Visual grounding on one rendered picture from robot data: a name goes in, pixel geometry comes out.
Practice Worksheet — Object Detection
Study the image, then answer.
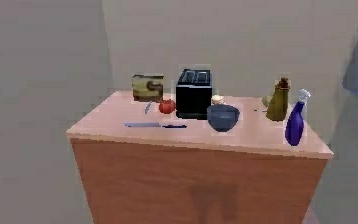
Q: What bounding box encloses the olive green bottle with cork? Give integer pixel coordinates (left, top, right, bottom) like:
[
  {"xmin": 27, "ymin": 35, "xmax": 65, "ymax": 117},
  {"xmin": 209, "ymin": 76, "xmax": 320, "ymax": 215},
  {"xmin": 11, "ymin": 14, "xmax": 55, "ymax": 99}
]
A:
[{"xmin": 266, "ymin": 77, "xmax": 291, "ymax": 122}]

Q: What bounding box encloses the blue spray bottle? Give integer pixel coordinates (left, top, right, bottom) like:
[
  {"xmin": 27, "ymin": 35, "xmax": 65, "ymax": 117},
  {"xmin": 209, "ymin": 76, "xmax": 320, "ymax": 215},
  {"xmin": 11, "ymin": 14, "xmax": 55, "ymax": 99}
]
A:
[{"xmin": 284, "ymin": 88, "xmax": 312, "ymax": 147}]

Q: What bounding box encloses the red tomato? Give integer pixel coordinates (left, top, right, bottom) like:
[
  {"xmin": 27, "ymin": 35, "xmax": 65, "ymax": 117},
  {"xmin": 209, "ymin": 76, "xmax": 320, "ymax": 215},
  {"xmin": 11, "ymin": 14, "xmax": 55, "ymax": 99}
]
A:
[{"xmin": 158, "ymin": 98, "xmax": 176, "ymax": 115}]

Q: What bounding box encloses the black toaster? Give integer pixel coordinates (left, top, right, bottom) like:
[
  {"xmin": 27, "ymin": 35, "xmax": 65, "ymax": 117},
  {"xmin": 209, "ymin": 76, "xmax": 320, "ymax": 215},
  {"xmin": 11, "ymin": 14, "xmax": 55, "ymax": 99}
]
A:
[{"xmin": 175, "ymin": 68, "xmax": 213, "ymax": 121}]

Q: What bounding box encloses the brown bread loaf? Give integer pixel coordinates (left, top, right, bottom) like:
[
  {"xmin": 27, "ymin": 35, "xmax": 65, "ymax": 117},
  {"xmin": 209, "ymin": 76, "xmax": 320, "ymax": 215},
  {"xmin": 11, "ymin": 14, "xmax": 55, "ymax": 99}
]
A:
[{"xmin": 131, "ymin": 74, "xmax": 165, "ymax": 103}]

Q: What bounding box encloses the cream round object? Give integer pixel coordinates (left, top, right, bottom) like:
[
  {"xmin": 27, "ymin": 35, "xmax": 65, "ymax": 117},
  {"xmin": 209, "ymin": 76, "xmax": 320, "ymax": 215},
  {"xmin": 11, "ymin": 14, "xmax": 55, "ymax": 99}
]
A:
[{"xmin": 211, "ymin": 94, "xmax": 225, "ymax": 106}]

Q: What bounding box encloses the blue bowl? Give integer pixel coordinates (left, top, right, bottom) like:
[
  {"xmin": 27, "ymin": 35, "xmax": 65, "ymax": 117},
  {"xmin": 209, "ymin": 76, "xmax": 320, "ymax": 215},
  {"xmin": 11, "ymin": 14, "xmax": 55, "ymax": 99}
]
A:
[{"xmin": 206, "ymin": 104, "xmax": 241, "ymax": 133}]

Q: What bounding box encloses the brown wooden counter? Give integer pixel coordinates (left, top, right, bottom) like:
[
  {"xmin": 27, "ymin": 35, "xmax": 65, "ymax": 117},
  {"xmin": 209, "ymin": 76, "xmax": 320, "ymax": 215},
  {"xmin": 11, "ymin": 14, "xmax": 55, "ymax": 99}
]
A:
[{"xmin": 66, "ymin": 90, "xmax": 335, "ymax": 224}]

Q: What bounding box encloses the knife with dark handle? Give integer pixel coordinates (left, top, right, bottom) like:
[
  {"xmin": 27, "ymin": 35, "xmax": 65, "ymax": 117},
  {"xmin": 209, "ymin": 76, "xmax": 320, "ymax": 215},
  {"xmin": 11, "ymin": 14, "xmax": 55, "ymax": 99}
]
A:
[{"xmin": 122, "ymin": 122, "xmax": 188, "ymax": 130}]

